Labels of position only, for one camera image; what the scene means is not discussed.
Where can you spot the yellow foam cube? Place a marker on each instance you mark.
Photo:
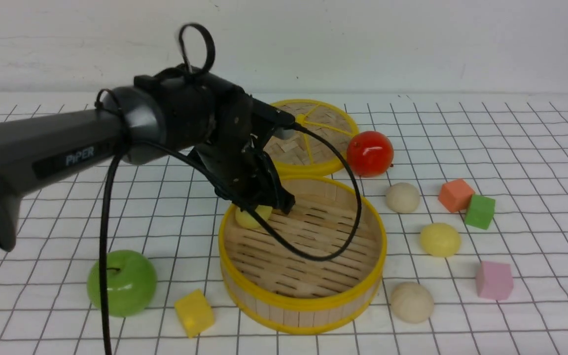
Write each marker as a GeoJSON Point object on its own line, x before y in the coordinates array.
{"type": "Point", "coordinates": [194, 313]}

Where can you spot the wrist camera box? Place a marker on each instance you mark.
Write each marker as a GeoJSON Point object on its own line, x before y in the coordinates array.
{"type": "Point", "coordinates": [269, 121]}

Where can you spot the green toy apple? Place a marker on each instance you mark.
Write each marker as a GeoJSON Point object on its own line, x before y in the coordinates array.
{"type": "Point", "coordinates": [131, 282]}

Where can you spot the orange foam cube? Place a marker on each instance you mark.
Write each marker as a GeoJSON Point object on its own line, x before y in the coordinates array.
{"type": "Point", "coordinates": [455, 195]}

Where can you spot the bamboo steamer tray yellow rim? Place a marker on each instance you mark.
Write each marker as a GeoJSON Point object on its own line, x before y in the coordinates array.
{"type": "Point", "coordinates": [283, 291]}

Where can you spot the green foam cube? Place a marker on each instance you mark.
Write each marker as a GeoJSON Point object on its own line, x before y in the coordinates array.
{"type": "Point", "coordinates": [480, 212]}

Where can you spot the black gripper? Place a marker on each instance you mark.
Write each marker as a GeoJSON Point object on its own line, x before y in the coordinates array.
{"type": "Point", "coordinates": [245, 174]}

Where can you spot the beige bun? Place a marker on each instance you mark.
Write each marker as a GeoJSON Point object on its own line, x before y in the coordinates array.
{"type": "Point", "coordinates": [411, 302]}
{"type": "Point", "coordinates": [402, 198]}

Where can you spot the red toy apple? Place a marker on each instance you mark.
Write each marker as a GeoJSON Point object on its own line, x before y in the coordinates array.
{"type": "Point", "coordinates": [370, 154]}

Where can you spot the pink foam cube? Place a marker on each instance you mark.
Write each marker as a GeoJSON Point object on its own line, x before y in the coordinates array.
{"type": "Point", "coordinates": [494, 280]}

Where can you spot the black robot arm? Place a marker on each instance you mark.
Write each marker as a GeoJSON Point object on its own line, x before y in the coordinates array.
{"type": "Point", "coordinates": [40, 151]}

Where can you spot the yellow bun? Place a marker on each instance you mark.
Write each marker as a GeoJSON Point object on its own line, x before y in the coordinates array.
{"type": "Point", "coordinates": [440, 240]}
{"type": "Point", "coordinates": [247, 221]}

